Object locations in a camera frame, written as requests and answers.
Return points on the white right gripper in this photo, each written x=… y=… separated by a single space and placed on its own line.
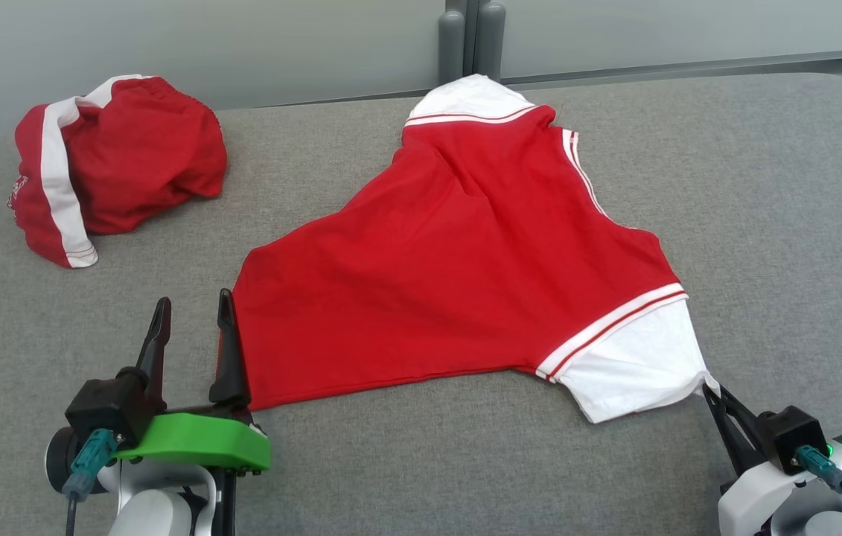
x=752 y=502

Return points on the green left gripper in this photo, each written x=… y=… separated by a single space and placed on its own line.
x=205 y=443

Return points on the red shorts with white stripe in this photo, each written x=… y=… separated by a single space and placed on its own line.
x=138 y=164

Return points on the red shirt with white sleeves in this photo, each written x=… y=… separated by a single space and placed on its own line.
x=465 y=260

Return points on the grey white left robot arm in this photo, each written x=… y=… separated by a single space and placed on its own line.
x=152 y=514

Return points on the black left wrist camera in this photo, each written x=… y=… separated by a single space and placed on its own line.
x=104 y=409

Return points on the grey partition base rail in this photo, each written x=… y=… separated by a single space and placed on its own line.
x=689 y=65

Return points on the grey partition post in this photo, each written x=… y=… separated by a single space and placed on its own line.
x=451 y=45
x=490 y=41

